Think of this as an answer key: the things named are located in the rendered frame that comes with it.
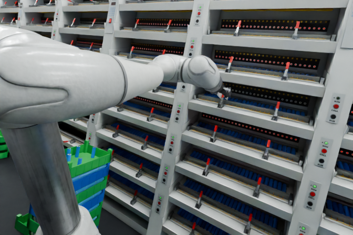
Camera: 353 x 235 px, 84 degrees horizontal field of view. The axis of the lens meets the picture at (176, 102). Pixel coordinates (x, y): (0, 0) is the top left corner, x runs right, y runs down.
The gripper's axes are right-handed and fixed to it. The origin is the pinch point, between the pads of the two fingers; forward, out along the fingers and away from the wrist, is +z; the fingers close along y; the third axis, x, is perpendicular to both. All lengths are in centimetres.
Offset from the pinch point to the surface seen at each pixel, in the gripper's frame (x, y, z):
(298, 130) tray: -9.3, 36.7, -0.1
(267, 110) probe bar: -2.6, 22.3, 4.7
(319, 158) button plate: -18.4, 46.2, 0.9
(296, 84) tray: 10.3, 31.6, -4.5
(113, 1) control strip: 50, -94, -13
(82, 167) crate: -55, -48, -31
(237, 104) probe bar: -2.6, 7.4, 4.7
